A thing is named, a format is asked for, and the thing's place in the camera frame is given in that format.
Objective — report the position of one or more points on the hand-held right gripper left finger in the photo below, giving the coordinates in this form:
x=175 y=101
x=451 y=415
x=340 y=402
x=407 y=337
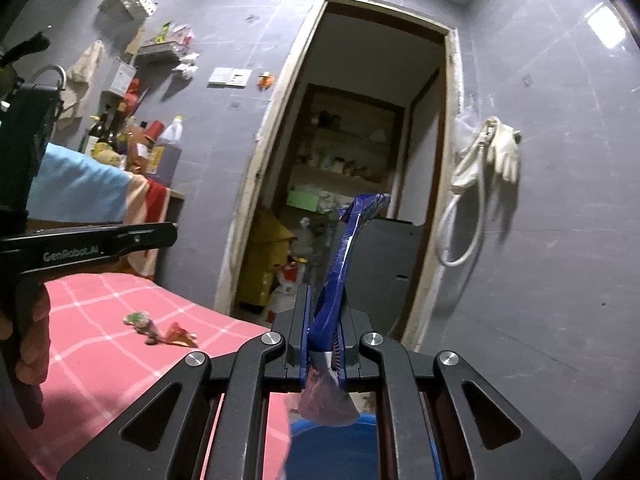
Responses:
x=300 y=320

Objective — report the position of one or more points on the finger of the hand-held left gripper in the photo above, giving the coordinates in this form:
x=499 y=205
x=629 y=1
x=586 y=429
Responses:
x=150 y=235

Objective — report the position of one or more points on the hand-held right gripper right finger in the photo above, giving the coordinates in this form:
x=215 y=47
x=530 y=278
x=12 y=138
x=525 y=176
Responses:
x=352 y=345

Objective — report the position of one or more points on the dark blue snack wrapper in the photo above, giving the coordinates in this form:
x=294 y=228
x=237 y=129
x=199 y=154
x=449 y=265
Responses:
x=345 y=250

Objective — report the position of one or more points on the pale wrapper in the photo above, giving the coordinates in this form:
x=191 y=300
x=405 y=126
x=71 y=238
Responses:
x=140 y=321

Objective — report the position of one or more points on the small orange wrapper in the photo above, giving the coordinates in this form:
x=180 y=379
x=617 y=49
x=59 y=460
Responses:
x=177 y=334

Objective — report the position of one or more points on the blue plastic bucket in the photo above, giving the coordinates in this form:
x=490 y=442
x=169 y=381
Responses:
x=330 y=450

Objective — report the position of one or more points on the person's left hand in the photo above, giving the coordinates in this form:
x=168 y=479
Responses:
x=37 y=340

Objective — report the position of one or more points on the red striped cloth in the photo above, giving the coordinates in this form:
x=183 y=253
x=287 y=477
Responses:
x=147 y=200

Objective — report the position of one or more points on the red and white plastic bag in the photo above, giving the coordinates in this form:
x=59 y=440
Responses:
x=285 y=285

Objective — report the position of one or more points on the yellow bag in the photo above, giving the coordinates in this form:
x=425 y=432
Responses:
x=262 y=255

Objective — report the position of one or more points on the large oil bottle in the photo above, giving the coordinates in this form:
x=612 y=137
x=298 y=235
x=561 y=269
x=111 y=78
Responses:
x=167 y=160

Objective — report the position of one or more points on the orange packet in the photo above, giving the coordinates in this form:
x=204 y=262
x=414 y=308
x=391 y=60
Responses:
x=140 y=152

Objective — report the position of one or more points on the clear plastic bags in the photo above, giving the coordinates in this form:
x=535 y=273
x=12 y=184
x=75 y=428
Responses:
x=312 y=237

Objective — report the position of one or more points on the grey washing machine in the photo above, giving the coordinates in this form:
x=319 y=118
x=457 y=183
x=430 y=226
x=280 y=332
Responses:
x=390 y=260

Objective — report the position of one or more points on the red cup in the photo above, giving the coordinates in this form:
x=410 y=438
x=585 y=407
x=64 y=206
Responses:
x=154 y=131

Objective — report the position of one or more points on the dark glass bottle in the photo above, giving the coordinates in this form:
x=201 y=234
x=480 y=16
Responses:
x=120 y=125
x=95 y=135

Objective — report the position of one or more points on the green box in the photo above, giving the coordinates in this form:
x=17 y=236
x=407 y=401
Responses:
x=305 y=198

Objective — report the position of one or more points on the red kitchen item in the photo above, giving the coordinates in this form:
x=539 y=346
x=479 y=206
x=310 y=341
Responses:
x=133 y=95

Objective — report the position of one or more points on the pink checked blanket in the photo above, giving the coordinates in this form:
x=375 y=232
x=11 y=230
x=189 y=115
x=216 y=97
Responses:
x=100 y=385

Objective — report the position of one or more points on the white utensil holder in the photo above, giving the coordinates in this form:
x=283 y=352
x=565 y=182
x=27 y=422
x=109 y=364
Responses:
x=120 y=77

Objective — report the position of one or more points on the white hanging plastic bag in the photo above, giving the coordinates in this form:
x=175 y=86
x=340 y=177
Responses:
x=186 y=67

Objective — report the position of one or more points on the beige hanging towel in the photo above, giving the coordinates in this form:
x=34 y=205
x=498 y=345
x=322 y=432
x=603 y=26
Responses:
x=85 y=70

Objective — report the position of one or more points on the metal faucet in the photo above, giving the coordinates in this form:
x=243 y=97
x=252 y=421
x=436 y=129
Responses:
x=60 y=72

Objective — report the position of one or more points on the wooden shelf unit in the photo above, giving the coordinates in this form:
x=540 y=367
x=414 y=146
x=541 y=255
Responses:
x=345 y=135

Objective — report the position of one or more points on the clear hanging plastic bag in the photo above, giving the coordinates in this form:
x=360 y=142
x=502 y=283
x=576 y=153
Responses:
x=465 y=127

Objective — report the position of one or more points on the cream rubber gloves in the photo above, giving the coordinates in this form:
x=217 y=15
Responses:
x=505 y=152

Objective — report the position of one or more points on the worn door frame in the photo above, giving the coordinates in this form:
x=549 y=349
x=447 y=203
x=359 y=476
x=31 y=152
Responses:
x=250 y=200

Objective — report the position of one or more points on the white wall switch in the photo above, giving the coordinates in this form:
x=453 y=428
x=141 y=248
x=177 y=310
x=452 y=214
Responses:
x=219 y=76

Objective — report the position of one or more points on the white wall socket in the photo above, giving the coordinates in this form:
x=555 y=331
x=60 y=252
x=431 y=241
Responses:
x=240 y=78

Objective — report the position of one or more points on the wall rack with packets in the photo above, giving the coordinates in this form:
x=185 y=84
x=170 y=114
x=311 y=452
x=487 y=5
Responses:
x=160 y=50

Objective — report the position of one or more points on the orange wall hook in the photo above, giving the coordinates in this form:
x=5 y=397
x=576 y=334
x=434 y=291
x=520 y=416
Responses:
x=266 y=80

